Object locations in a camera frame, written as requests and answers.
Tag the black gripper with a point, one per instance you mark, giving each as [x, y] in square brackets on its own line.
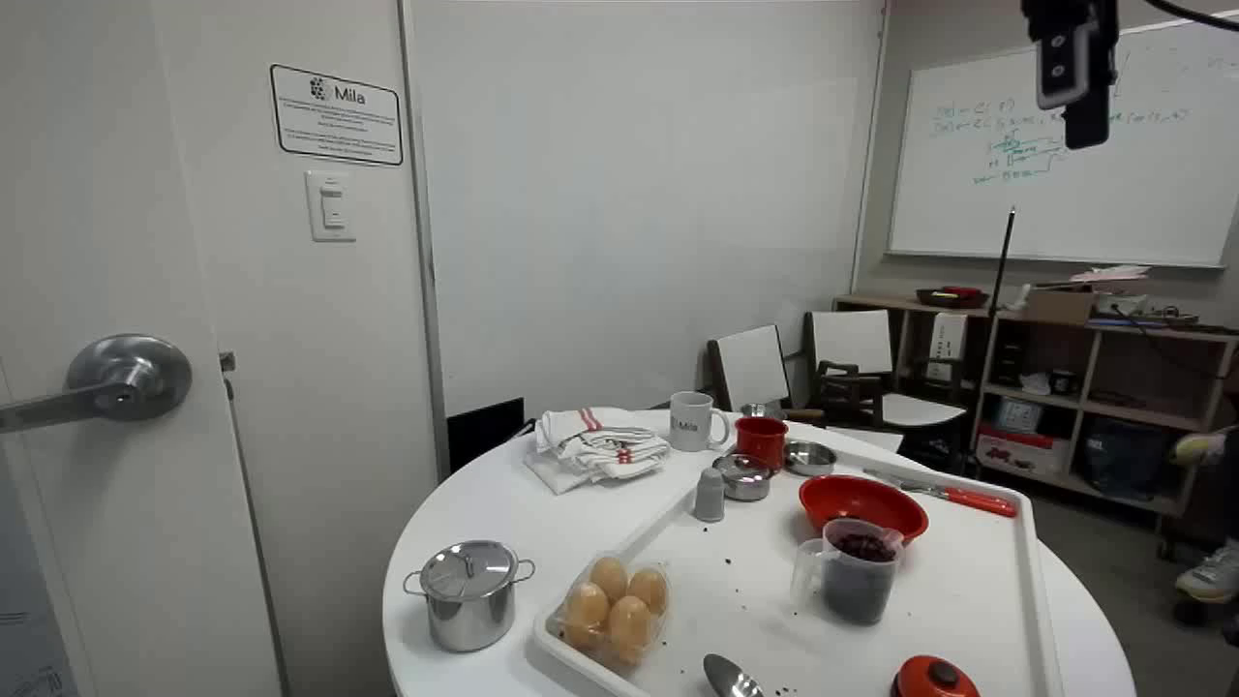
[1101, 27]

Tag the dark cup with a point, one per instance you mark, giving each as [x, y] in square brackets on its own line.
[858, 576]

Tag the small steel bowl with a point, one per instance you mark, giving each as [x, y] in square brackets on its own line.
[809, 455]

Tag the orange bowl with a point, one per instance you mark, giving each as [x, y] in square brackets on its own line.
[861, 499]

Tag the whiteboard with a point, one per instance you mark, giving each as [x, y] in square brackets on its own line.
[1137, 194]

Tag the stack of papers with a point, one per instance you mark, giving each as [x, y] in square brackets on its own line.
[1107, 272]

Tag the cardboard box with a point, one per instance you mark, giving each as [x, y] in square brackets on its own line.
[1058, 303]

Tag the black pole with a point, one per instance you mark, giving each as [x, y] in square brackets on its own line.
[1000, 303]

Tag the wooden shelf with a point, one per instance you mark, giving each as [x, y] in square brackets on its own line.
[1095, 336]

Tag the red object on shelf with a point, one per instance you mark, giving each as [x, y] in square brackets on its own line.
[953, 296]

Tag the white panel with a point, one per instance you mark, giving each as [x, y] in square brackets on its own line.
[751, 367]
[853, 342]

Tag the white side table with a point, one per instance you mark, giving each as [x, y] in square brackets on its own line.
[921, 414]

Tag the red and white box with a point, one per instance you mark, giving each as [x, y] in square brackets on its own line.
[1021, 450]

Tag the black bag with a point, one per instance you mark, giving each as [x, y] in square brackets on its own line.
[1125, 459]

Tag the red mug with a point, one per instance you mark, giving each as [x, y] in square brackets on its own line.
[760, 442]

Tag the white sneaker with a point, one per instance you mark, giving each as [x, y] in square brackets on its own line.
[1209, 576]

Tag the white tray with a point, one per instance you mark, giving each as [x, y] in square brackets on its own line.
[963, 601]

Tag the small steel lidded pot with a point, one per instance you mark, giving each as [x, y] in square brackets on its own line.
[743, 478]

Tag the grey shaker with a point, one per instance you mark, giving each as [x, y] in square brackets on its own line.
[710, 494]

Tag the orange round lid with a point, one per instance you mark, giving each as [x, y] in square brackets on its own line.
[930, 678]

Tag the white cloth with red stripes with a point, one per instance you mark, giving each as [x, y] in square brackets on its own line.
[595, 450]

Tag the bread bun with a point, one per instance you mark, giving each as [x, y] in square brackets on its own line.
[608, 578]
[584, 614]
[648, 591]
[630, 631]

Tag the bread rolls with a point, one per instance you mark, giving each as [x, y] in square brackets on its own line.
[604, 618]

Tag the steel pot with lid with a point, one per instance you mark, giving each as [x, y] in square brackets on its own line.
[467, 597]

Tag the black box by wall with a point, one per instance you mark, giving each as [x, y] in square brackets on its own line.
[486, 433]

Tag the white wall sign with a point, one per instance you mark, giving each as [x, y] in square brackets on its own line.
[334, 113]

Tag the white light switch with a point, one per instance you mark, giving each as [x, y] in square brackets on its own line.
[328, 209]

